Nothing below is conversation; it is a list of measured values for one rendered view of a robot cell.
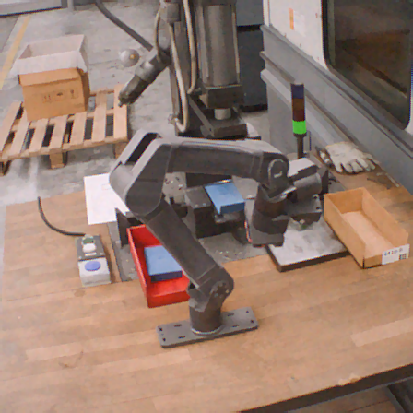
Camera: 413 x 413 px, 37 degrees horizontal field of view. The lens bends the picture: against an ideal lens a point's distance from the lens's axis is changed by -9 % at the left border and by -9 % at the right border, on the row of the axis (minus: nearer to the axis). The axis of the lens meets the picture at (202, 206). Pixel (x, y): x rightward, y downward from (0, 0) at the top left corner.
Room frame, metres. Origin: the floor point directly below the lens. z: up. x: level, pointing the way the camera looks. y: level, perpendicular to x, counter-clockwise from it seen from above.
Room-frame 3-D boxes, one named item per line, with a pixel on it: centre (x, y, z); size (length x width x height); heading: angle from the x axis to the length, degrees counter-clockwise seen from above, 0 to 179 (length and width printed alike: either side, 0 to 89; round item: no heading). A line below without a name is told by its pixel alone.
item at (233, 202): (1.42, -0.06, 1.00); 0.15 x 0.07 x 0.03; 12
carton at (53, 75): (4.82, 1.05, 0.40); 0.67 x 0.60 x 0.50; 3
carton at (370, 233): (1.32, -0.39, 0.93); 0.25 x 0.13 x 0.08; 11
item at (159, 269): (1.28, 0.10, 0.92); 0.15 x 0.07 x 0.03; 8
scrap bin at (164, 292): (1.26, 0.10, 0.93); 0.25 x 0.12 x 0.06; 11
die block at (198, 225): (1.46, -0.07, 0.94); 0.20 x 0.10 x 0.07; 101
